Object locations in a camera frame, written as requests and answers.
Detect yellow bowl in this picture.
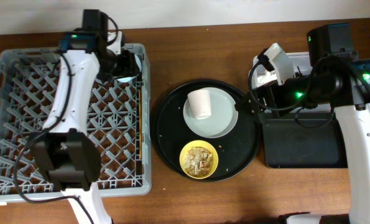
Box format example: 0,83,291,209
179,140,219,179

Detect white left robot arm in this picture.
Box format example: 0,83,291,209
25,30,149,223

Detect round black serving tray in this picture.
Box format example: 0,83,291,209
151,80,262,182

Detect black rectangular tray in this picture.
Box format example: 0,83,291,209
261,113,348,169

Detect blue plastic cup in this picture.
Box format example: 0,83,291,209
114,52,142,82

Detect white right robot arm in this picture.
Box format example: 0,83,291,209
235,23,370,223

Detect light grey plate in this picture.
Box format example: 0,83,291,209
183,87,238,138

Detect grey plastic dishwasher rack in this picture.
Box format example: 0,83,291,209
0,44,151,203

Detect clear plastic waste bin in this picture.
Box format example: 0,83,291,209
248,52,330,113

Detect pink plastic cup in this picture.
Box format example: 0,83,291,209
187,89,211,119

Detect food scraps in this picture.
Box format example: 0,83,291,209
184,147,213,177

